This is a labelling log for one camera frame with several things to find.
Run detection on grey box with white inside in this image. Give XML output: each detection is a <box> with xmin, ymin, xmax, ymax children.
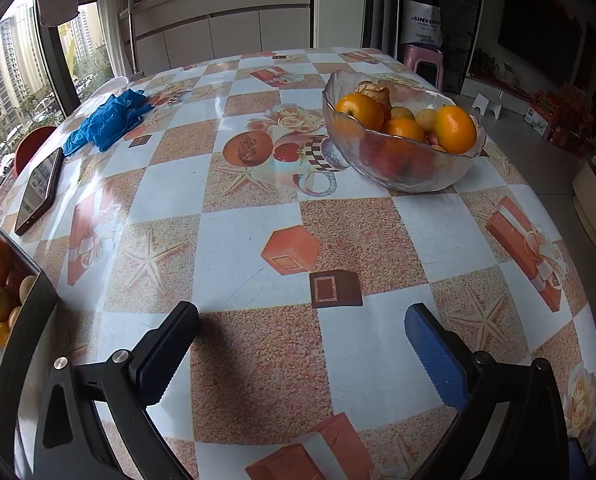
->
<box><xmin>0</xmin><ymin>207</ymin><xmax>60</xmax><ymax>461</ymax></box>

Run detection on round beige side table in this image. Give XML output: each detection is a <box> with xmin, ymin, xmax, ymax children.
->
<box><xmin>572</xmin><ymin>157</ymin><xmax>596</xmax><ymax>261</ymax></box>

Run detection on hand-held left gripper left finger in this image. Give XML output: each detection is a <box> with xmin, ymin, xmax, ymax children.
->
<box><xmin>32</xmin><ymin>301</ymin><xmax>201</xmax><ymax>480</ymax></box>

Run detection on black wall television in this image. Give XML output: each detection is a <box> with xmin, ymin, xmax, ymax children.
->
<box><xmin>498</xmin><ymin>0</ymin><xmax>586</xmax><ymax>86</ymax></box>

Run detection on small white step stool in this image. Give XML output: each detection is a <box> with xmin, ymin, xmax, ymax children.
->
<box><xmin>472</xmin><ymin>92</ymin><xmax>504</xmax><ymax>120</ymax></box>

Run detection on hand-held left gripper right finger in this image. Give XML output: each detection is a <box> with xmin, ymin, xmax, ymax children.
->
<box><xmin>404</xmin><ymin>302</ymin><xmax>574</xmax><ymax>480</ymax></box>

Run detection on metal pole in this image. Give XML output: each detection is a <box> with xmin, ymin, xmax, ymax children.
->
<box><xmin>125</xmin><ymin>0</ymin><xmax>139</xmax><ymax>76</ymax></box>

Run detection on red plastic chair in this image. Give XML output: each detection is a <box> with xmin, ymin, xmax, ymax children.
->
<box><xmin>13</xmin><ymin>126</ymin><xmax>58</xmax><ymax>178</ymax></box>

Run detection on pink plastic stool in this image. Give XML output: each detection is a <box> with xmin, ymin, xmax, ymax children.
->
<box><xmin>402</xmin><ymin>44</ymin><xmax>446</xmax><ymax>92</ymax></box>

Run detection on red apple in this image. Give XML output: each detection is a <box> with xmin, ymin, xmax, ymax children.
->
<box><xmin>360</xmin><ymin>135</ymin><xmax>429</xmax><ymax>178</ymax></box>

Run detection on crumpled blue disposable gloves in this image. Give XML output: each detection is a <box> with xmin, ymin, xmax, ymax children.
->
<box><xmin>61</xmin><ymin>89</ymin><xmax>150</xmax><ymax>157</ymax></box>

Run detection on checkered printed tablecloth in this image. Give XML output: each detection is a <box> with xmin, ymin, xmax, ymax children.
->
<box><xmin>0</xmin><ymin>47</ymin><xmax>596</xmax><ymax>480</ymax></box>

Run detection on black smartphone in red case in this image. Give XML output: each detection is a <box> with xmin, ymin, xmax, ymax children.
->
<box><xmin>14</xmin><ymin>147</ymin><xmax>65</xmax><ymax>237</ymax></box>

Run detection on stack of red gift boxes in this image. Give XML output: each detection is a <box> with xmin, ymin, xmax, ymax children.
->
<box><xmin>525</xmin><ymin>82</ymin><xmax>596</xmax><ymax>153</ymax></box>

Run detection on white kitchen cabinet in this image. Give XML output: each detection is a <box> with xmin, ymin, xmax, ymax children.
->
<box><xmin>120</xmin><ymin>0</ymin><xmax>316</xmax><ymax>76</ymax></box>

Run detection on white shopping bag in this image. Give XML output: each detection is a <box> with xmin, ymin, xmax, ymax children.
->
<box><xmin>400</xmin><ymin>0</ymin><xmax>444</xmax><ymax>46</ymax></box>

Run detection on clear glass bowl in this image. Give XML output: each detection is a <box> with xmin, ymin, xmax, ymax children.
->
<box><xmin>322</xmin><ymin>70</ymin><xmax>488</xmax><ymax>193</ymax></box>

